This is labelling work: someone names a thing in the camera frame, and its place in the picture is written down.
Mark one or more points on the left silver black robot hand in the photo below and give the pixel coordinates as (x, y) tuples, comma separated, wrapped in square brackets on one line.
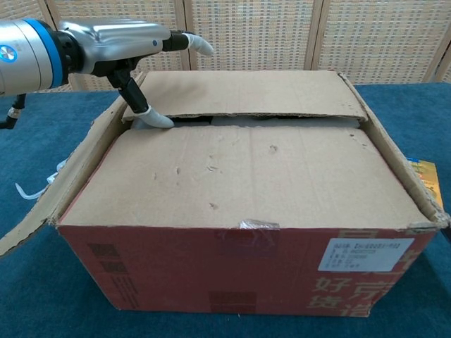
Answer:
[(120, 38)]

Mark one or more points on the woven wooden folding screen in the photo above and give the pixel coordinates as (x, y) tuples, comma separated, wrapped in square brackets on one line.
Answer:
[(253, 35)]

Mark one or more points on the red cardboard box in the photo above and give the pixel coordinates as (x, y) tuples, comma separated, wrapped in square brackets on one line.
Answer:
[(246, 176)]

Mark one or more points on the small orange printed carton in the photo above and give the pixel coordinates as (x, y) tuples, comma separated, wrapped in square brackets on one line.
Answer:
[(428, 176)]

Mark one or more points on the clear plastic wash bottle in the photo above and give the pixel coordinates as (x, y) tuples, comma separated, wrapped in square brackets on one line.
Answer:
[(31, 195)]

